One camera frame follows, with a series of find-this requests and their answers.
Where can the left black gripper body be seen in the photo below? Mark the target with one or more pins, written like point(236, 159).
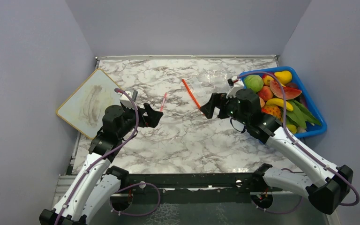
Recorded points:
point(130, 117)

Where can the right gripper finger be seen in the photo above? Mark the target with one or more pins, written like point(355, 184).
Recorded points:
point(210, 111)
point(218, 99)

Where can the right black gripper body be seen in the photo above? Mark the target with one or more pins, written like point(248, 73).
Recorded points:
point(231, 107)

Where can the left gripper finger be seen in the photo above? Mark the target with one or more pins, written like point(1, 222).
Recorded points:
point(148, 108)
point(151, 119)

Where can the clear orange zip top bag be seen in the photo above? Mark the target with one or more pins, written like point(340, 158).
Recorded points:
point(202, 84)

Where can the green cabbage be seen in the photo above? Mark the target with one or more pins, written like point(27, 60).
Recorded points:
point(253, 82)

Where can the watermelon slice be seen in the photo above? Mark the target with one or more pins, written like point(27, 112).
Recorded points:
point(281, 92)

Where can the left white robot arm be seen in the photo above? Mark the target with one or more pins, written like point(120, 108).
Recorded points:
point(98, 179)

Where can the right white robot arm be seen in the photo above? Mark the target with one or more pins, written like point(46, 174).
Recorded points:
point(324, 183)

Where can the small orange peach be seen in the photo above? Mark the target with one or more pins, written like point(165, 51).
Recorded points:
point(262, 102)

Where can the red white pen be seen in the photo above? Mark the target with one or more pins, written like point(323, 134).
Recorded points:
point(163, 102)

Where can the pink peach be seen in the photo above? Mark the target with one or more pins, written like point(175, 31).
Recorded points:
point(265, 93)

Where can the orange spiky pineapple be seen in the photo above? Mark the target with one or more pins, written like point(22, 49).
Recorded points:
point(273, 110)

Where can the yellow banana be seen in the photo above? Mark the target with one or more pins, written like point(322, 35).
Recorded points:
point(281, 103)

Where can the red yellow apple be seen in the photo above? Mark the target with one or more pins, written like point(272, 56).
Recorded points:
point(267, 78)

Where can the wood framed whiteboard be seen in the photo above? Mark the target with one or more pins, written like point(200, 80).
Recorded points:
point(85, 108)

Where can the yellow pear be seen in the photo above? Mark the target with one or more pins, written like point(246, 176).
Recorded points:
point(284, 77)

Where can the yellow bell pepper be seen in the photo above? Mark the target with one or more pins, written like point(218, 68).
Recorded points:
point(292, 128)

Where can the green leafy vegetable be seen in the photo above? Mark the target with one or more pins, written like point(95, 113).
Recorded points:
point(300, 116)

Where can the blue plastic bin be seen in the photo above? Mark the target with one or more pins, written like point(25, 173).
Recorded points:
point(312, 129)

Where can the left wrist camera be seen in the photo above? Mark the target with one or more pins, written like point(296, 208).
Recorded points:
point(127, 102)

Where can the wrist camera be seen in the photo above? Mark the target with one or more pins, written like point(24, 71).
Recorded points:
point(235, 84)
point(127, 102)

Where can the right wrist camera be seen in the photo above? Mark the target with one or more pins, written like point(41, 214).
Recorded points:
point(235, 84)

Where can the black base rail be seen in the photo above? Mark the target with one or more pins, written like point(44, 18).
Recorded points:
point(183, 188)

